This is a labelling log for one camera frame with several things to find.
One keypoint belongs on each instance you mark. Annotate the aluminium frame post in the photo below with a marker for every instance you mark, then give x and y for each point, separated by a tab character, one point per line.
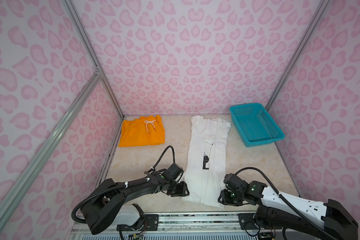
78	25
317	17

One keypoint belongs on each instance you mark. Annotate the aluminium frame post right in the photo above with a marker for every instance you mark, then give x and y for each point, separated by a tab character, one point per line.
317	17

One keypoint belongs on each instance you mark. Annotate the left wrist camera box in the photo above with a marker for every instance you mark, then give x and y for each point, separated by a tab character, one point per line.
173	172

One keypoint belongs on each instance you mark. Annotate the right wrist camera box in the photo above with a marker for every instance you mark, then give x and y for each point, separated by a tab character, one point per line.
234	183

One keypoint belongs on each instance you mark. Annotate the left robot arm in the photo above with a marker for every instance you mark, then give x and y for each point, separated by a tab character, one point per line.
101	208

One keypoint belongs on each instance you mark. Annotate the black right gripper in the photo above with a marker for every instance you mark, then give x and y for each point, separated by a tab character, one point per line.
223	199

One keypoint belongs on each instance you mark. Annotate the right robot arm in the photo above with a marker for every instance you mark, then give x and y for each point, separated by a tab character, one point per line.
277	210

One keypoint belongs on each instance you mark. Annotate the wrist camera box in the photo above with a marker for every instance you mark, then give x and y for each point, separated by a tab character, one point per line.
234	183
173	172

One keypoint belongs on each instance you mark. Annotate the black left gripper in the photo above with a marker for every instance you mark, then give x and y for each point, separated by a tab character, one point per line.
183	190

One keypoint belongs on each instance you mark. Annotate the white patterned garment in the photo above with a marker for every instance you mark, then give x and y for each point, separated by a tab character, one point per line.
206	164

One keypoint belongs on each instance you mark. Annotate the orange shorts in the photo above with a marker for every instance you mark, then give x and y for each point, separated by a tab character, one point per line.
145	131

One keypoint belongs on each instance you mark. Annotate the teal plastic laundry basket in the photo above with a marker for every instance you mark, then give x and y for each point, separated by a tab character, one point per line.
255	125

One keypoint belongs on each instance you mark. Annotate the aluminium frame post left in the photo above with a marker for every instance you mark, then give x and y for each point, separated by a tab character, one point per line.
78	25

